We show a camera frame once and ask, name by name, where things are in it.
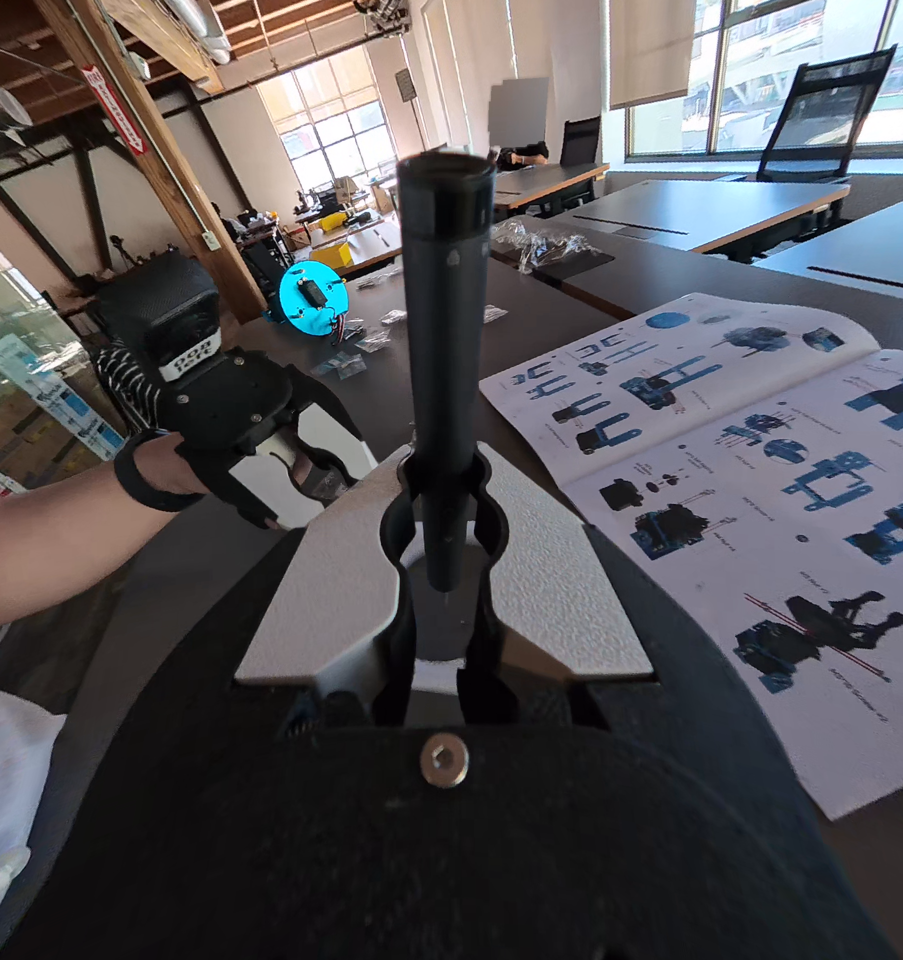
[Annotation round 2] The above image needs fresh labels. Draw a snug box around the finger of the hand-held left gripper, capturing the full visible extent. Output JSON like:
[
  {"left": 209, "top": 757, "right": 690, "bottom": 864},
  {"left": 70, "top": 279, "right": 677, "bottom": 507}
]
[
  {"left": 288, "top": 401, "right": 380, "bottom": 502},
  {"left": 228, "top": 442, "right": 327, "bottom": 531}
]

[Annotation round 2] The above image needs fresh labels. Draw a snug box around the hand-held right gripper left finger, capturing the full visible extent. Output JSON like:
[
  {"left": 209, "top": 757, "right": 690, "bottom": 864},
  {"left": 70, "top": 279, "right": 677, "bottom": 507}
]
[{"left": 234, "top": 441, "right": 426, "bottom": 725}]

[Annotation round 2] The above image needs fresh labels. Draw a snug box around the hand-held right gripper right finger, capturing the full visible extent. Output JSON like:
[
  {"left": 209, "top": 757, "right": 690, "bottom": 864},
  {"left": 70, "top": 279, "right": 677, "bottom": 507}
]
[{"left": 462, "top": 438, "right": 655, "bottom": 725}]

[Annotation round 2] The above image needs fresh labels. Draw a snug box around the dark grey electric screwdriver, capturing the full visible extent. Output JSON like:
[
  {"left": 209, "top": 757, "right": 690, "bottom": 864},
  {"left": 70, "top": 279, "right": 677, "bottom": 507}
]
[{"left": 393, "top": 148, "right": 499, "bottom": 605}]

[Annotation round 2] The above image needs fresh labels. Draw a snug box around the person's left forearm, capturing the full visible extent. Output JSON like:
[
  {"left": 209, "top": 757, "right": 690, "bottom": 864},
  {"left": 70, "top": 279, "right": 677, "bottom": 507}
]
[{"left": 0, "top": 450, "right": 168, "bottom": 635}]

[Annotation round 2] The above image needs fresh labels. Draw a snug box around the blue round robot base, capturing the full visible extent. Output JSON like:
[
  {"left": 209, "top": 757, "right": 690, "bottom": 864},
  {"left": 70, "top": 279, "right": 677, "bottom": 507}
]
[{"left": 277, "top": 259, "right": 353, "bottom": 336}]

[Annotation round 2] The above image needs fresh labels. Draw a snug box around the grey desk wooden edge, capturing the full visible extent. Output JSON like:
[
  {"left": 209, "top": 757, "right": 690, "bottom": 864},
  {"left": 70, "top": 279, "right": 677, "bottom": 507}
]
[{"left": 301, "top": 217, "right": 406, "bottom": 277}]

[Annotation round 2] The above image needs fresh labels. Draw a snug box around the dark desk wooden edge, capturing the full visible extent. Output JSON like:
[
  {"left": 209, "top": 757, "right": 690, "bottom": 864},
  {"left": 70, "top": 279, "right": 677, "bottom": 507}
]
[
  {"left": 571, "top": 178, "right": 852, "bottom": 264},
  {"left": 492, "top": 161, "right": 610, "bottom": 219}
]

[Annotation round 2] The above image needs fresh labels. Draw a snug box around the person's left hand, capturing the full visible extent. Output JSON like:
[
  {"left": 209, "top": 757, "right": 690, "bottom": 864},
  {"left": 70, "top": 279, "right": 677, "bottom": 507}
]
[{"left": 132, "top": 433, "right": 213, "bottom": 502}]

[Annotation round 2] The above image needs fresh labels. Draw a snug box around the black white striped cloth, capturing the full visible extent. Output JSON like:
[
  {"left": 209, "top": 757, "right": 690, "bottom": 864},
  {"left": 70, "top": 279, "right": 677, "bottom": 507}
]
[{"left": 93, "top": 341, "right": 164, "bottom": 445}]

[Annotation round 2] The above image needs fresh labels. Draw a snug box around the black wristband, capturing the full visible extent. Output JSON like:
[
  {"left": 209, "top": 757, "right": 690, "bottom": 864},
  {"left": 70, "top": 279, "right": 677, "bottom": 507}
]
[{"left": 112, "top": 427, "right": 207, "bottom": 516}]

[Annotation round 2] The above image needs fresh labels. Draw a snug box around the white blue printed box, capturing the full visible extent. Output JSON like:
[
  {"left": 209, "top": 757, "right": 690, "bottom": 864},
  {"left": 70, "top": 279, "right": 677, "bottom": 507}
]
[{"left": 0, "top": 333, "right": 126, "bottom": 462}]

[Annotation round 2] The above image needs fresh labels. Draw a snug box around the open instruction manual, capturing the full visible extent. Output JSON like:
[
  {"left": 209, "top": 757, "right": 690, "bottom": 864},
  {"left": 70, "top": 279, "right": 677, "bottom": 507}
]
[{"left": 479, "top": 291, "right": 903, "bottom": 824}]

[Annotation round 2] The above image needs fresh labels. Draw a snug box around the wooden pillar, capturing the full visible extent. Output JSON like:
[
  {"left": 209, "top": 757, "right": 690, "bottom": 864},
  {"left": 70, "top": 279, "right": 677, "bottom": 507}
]
[{"left": 35, "top": 0, "right": 267, "bottom": 324}]

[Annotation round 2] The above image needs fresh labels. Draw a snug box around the crumpled clear plastic wrap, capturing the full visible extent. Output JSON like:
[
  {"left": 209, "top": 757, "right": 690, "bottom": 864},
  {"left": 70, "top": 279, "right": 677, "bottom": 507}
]
[{"left": 491, "top": 216, "right": 597, "bottom": 273}]

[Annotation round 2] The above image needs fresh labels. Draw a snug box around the grid pane window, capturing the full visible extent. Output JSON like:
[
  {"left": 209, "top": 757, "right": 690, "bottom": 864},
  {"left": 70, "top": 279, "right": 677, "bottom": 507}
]
[{"left": 258, "top": 54, "right": 394, "bottom": 198}]

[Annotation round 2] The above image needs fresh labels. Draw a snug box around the red white sign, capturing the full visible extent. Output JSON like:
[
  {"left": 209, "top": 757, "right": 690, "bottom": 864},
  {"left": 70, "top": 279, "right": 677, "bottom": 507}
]
[{"left": 78, "top": 66, "right": 147, "bottom": 157}]

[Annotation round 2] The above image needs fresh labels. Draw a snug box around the black sign on pole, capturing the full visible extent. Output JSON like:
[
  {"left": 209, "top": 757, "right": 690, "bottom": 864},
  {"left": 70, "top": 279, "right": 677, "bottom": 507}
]
[{"left": 393, "top": 67, "right": 430, "bottom": 151}]

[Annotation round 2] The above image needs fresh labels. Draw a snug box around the person's white shirt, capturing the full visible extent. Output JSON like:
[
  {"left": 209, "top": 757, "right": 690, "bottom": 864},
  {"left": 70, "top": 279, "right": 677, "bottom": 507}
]
[{"left": 0, "top": 667, "right": 66, "bottom": 960}]

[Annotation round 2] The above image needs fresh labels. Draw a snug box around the black mesh back chair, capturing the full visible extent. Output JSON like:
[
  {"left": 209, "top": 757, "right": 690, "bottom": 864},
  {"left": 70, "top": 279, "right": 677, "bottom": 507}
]
[
  {"left": 755, "top": 45, "right": 899, "bottom": 181},
  {"left": 560, "top": 116, "right": 603, "bottom": 166}
]

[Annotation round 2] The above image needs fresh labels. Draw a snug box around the beige roller blind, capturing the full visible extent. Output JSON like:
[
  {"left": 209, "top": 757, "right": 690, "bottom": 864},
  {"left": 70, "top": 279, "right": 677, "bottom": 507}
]
[{"left": 609, "top": 0, "right": 699, "bottom": 112}]

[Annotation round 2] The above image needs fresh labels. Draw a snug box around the large window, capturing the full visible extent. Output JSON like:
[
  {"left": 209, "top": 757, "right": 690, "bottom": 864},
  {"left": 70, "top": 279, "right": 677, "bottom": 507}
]
[{"left": 624, "top": 0, "right": 903, "bottom": 162}]

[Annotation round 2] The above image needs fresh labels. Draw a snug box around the silver ventilation duct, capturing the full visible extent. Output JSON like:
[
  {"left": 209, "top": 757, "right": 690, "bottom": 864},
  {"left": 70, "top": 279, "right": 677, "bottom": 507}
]
[{"left": 166, "top": 0, "right": 235, "bottom": 69}]

